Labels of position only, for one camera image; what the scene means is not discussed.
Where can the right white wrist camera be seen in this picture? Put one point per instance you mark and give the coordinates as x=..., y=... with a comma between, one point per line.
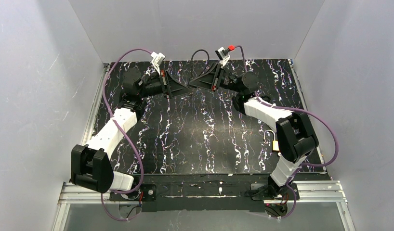
x=223, y=54

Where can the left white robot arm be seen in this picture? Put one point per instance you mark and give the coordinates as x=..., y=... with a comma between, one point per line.
x=90, y=163

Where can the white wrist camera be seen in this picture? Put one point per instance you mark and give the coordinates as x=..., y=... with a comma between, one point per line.
x=157, y=59
x=223, y=54

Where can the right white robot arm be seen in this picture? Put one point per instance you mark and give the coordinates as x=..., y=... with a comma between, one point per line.
x=295, y=134

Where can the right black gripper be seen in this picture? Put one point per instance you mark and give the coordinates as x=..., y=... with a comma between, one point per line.
x=216, y=82

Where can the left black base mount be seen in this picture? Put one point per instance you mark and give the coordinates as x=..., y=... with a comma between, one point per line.
x=146, y=193

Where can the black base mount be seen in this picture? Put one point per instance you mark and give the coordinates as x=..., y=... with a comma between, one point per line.
x=146, y=193
x=266, y=191

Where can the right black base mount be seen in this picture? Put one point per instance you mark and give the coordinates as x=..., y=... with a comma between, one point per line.
x=266, y=191

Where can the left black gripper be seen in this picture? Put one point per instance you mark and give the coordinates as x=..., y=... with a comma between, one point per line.
x=164, y=83

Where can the brass padlock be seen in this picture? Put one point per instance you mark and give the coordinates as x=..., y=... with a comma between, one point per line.
x=275, y=146

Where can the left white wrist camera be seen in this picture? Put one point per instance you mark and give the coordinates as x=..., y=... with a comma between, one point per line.
x=157, y=59

